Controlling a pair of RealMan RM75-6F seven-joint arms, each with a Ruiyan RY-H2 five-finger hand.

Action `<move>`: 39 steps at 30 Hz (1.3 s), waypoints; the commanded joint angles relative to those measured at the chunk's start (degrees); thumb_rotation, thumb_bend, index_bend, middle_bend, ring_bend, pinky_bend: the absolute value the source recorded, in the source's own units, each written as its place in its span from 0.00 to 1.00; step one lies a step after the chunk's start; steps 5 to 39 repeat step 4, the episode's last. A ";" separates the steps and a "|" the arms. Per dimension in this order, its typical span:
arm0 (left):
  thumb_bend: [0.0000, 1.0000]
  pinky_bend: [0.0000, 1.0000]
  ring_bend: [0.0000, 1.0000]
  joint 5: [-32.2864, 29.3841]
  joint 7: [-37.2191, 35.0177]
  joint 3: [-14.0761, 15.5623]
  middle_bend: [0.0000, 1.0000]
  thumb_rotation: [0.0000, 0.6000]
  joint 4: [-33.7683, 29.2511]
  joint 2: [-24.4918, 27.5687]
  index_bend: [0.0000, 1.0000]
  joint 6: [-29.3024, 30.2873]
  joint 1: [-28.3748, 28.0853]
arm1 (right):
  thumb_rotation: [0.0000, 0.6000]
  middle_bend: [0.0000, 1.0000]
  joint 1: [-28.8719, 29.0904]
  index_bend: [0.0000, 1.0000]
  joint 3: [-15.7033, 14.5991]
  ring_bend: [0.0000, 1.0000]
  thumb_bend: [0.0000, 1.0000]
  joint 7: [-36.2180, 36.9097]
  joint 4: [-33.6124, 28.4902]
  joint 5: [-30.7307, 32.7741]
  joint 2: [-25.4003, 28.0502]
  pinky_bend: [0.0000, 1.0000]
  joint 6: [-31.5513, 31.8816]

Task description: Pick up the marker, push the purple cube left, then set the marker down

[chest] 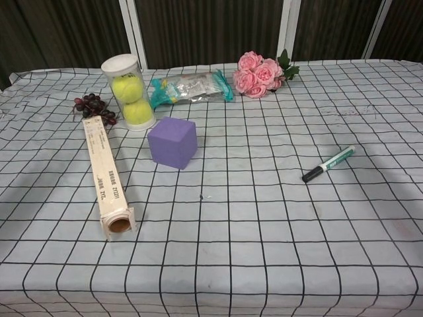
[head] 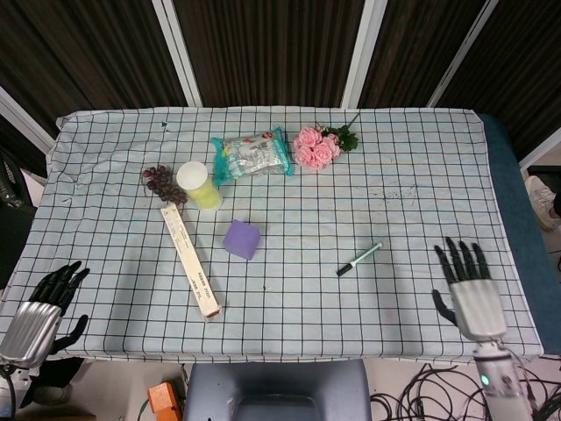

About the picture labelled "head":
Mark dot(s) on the grey black left robot hand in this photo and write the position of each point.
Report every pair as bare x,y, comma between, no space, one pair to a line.
30,329

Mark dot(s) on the grey black right robot hand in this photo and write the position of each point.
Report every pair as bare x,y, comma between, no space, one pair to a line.
477,307

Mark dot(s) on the green marker with black cap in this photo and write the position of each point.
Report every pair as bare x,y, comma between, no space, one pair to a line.
359,259

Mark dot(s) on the purple foam cube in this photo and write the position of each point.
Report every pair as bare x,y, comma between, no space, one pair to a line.
240,239

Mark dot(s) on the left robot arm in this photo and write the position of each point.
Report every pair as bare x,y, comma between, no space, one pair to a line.
17,379

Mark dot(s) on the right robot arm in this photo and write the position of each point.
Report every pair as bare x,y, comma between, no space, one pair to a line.
499,381

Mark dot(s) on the checkered tablecloth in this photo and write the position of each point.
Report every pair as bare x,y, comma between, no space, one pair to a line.
307,307

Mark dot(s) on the blue table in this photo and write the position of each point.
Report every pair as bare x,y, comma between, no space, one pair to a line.
513,210

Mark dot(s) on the white sneaker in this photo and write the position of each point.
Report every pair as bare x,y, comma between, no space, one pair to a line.
543,199

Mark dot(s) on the orange device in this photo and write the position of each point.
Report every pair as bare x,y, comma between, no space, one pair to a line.
163,398

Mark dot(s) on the long beige cardboard box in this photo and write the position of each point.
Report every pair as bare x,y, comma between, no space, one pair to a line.
190,263

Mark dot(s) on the dark purple grape bunch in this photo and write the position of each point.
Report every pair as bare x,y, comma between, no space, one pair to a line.
164,184

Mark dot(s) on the clear tennis ball tube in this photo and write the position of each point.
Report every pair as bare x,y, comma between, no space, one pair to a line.
192,175

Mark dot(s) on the pink rose bouquet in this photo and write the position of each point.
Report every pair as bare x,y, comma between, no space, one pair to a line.
313,147

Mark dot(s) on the silver teal snack packet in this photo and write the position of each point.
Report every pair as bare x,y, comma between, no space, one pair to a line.
252,155

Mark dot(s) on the white partition frame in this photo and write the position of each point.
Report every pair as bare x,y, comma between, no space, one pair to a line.
541,149
361,52
22,118
177,48
460,57

